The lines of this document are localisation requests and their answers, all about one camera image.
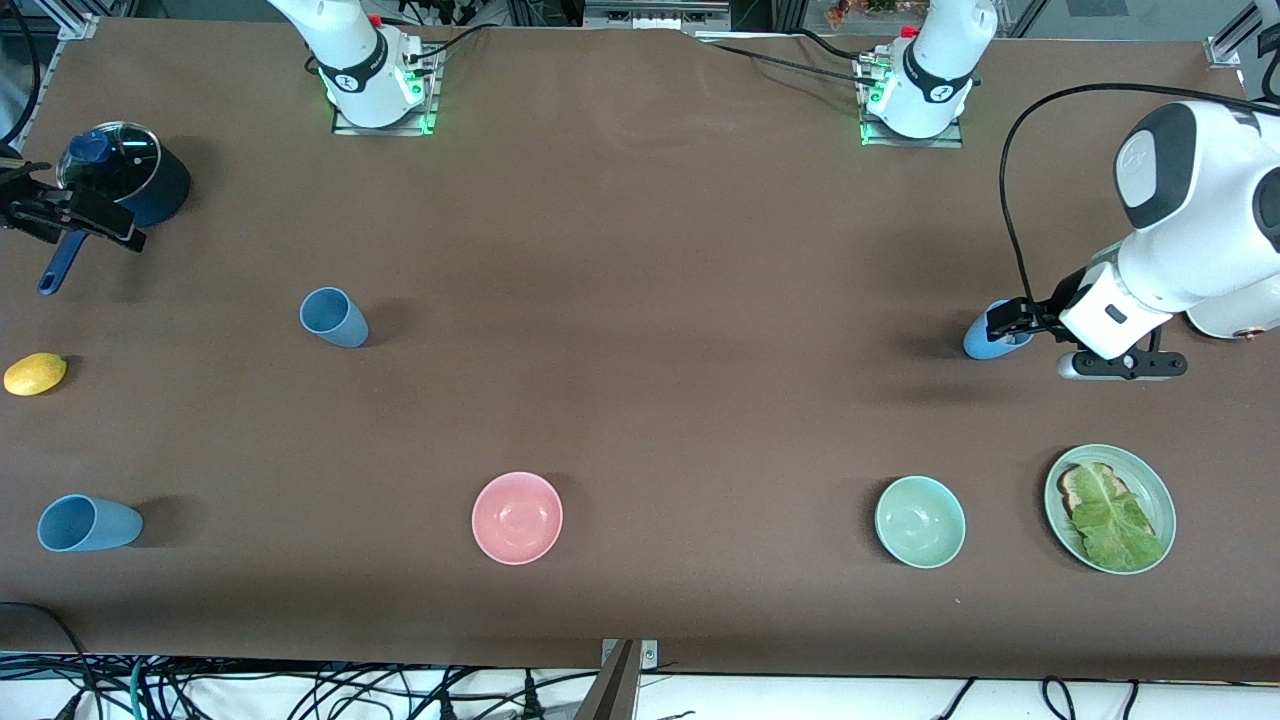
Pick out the blue plastic cup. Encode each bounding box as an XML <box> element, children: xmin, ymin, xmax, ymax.
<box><xmin>300</xmin><ymin>287</ymin><xmax>370</xmax><ymax>349</ymax></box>
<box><xmin>37</xmin><ymin>494</ymin><xmax>144</xmax><ymax>553</ymax></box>
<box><xmin>963</xmin><ymin>300</ymin><xmax>1036</xmax><ymax>361</ymax></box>

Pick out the glass lid with blue knob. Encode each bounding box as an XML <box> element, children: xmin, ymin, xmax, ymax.
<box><xmin>57</xmin><ymin>122</ymin><xmax>161</xmax><ymax>206</ymax></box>

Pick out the dark blue saucepan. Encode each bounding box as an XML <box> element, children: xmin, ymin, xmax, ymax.
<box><xmin>38</xmin><ymin>122</ymin><xmax>191</xmax><ymax>296</ymax></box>

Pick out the yellow lemon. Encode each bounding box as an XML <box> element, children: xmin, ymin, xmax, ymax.
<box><xmin>3</xmin><ymin>352</ymin><xmax>68</xmax><ymax>397</ymax></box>

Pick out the toast bread slice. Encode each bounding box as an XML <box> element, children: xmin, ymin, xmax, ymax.
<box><xmin>1057</xmin><ymin>462</ymin><xmax>1136</xmax><ymax>523</ymax></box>

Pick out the white toaster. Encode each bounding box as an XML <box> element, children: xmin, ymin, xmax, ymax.
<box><xmin>1186</xmin><ymin>300</ymin><xmax>1280</xmax><ymax>342</ymax></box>

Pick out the pale green plate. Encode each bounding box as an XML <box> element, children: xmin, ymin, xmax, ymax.
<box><xmin>1044</xmin><ymin>444</ymin><xmax>1177</xmax><ymax>575</ymax></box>

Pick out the green lettuce leaf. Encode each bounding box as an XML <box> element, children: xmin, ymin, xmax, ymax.
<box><xmin>1070</xmin><ymin>462</ymin><xmax>1167</xmax><ymax>573</ymax></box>

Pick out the pale green bowl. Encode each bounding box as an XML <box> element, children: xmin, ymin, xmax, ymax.
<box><xmin>874</xmin><ymin>475</ymin><xmax>967</xmax><ymax>570</ymax></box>

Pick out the orange and green plant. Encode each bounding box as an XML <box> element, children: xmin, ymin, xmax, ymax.
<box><xmin>825</xmin><ymin>0</ymin><xmax>906</xmax><ymax>28</ymax></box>

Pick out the silver metal box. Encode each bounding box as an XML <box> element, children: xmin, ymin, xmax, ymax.
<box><xmin>583</xmin><ymin>0</ymin><xmax>733</xmax><ymax>31</ymax></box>

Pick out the pink bowl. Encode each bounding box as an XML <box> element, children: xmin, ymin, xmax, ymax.
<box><xmin>471</xmin><ymin>471</ymin><xmax>564</xmax><ymax>566</ymax></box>

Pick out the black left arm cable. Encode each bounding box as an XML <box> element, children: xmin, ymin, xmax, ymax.
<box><xmin>1000</xmin><ymin>84</ymin><xmax>1256</xmax><ymax>301</ymax></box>

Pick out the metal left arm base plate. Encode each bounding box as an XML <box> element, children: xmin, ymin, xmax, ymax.
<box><xmin>855</xmin><ymin>50</ymin><xmax>966</xmax><ymax>149</ymax></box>

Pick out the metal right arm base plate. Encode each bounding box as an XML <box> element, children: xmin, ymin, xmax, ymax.
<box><xmin>331</xmin><ymin>45</ymin><xmax>441</xmax><ymax>138</ymax></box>

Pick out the black base power cable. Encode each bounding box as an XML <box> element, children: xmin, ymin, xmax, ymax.
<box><xmin>695</xmin><ymin>28</ymin><xmax>883</xmax><ymax>87</ymax></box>
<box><xmin>400</xmin><ymin>20</ymin><xmax>496</xmax><ymax>63</ymax></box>

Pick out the grey metal bracket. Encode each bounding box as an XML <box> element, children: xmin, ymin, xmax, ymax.
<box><xmin>600</xmin><ymin>640</ymin><xmax>660</xmax><ymax>671</ymax></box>

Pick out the dark mount bar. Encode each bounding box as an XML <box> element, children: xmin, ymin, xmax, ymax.
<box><xmin>573</xmin><ymin>640</ymin><xmax>642</xmax><ymax>720</ymax></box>

